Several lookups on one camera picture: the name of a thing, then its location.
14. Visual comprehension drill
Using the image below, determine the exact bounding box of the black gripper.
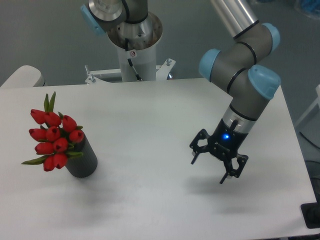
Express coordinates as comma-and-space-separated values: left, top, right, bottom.
189, 118, 249, 185

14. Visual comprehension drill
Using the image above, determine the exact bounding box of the white rounded chair edge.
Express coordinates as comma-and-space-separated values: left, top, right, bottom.
0, 65, 47, 89

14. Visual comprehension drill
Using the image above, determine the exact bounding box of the blue item top right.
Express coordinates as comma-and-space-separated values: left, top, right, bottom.
294, 0, 320, 20

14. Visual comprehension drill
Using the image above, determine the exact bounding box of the black ribbed cylindrical vase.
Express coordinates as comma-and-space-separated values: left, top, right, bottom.
65, 135, 98, 178

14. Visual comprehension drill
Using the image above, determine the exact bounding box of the white pedestal base frame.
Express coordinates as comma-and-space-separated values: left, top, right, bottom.
85, 58, 176, 84

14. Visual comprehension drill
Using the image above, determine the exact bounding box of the black cable on floor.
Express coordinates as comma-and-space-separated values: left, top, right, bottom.
299, 131, 320, 148

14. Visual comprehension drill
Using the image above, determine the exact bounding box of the white furniture at right edge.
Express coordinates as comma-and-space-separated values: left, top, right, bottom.
294, 85, 320, 130

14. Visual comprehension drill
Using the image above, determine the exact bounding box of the red tulip bouquet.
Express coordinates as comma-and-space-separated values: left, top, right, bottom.
21, 92, 85, 172

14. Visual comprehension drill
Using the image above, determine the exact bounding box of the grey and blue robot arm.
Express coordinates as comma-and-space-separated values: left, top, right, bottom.
80, 0, 281, 178

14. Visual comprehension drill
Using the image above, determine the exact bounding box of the black cable on pedestal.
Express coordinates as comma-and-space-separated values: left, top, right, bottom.
124, 38, 143, 82

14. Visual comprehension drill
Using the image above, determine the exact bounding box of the black device at table corner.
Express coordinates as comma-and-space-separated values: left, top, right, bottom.
300, 202, 320, 229

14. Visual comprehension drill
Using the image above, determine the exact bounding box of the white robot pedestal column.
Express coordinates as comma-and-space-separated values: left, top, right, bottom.
107, 12, 163, 68

